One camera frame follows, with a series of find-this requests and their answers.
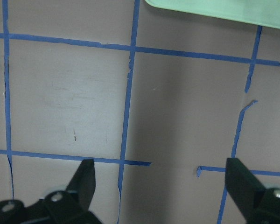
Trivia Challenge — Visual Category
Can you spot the light green tray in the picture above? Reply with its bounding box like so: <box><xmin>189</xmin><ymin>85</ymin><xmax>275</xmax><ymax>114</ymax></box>
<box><xmin>146</xmin><ymin>0</ymin><xmax>280</xmax><ymax>29</ymax></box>

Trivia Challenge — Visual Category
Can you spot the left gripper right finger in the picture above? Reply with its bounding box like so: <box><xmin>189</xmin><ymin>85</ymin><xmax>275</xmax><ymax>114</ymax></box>
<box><xmin>225</xmin><ymin>158</ymin><xmax>280</xmax><ymax>224</ymax></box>

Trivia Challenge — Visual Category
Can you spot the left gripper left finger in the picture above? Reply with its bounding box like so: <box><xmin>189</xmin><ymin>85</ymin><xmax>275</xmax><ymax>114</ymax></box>
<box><xmin>0</xmin><ymin>159</ymin><xmax>101</xmax><ymax>224</ymax></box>

